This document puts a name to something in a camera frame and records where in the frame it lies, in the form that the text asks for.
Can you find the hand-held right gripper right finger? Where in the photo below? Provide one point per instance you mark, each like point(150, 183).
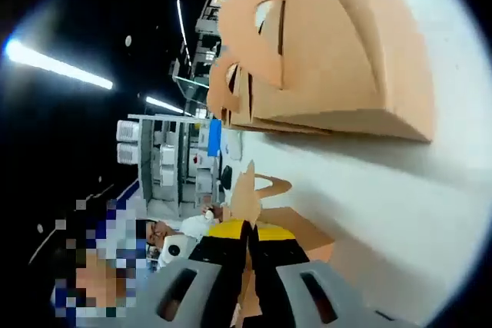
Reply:
point(276, 251)

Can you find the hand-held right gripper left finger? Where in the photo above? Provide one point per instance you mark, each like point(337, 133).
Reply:
point(215, 251)

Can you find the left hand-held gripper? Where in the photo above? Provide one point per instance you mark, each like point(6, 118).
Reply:
point(173, 251)

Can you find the brown paper box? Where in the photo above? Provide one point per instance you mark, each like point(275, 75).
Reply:
point(326, 55)
point(226, 116)
point(313, 234)
point(221, 93)

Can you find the small black oval device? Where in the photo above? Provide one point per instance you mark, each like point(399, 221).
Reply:
point(227, 177)

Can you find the grey metal shelving rack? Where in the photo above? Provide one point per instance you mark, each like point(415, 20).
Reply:
point(165, 159)

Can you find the white storage crate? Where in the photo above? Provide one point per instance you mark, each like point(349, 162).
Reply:
point(128, 154)
point(128, 131)

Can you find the white ceiling light strip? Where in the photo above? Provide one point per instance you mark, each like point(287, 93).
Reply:
point(57, 65)
point(161, 103)
point(182, 28)

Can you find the round ceiling lamp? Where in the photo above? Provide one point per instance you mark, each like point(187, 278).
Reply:
point(128, 40)

